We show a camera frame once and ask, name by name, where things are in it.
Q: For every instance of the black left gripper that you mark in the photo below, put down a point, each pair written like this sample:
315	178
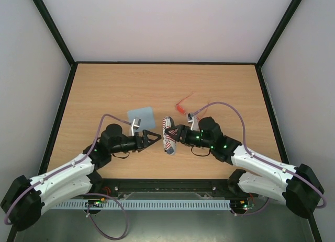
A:
139	146

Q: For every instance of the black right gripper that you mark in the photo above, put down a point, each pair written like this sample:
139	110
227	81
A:
181	134

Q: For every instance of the stars and stripes glasses case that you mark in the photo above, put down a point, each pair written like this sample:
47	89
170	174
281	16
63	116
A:
169	145

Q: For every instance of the light blue cleaning cloth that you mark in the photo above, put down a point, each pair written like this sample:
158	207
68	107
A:
145	115

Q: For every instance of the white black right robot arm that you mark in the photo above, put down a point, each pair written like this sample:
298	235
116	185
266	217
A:
296	186

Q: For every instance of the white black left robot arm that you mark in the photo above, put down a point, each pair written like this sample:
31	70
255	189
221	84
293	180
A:
29	198

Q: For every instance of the red sunglasses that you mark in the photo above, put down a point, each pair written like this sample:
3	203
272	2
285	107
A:
179	108

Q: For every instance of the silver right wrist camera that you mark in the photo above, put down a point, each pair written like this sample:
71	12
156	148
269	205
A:
193	121

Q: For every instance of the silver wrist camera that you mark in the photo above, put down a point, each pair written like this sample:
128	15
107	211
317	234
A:
134	126
193	121

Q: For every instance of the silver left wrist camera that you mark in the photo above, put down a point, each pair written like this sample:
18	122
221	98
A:
134	126

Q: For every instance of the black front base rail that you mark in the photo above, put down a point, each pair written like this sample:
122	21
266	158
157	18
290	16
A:
174	185

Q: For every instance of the light blue slotted cable duct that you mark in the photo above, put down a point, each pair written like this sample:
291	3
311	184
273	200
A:
77	204

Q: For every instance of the black left frame post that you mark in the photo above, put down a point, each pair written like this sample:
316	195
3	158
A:
42	9

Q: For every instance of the black frame post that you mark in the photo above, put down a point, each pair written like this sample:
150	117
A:
293	6
42	9

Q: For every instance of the black right frame post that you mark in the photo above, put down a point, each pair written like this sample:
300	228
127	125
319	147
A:
293	6

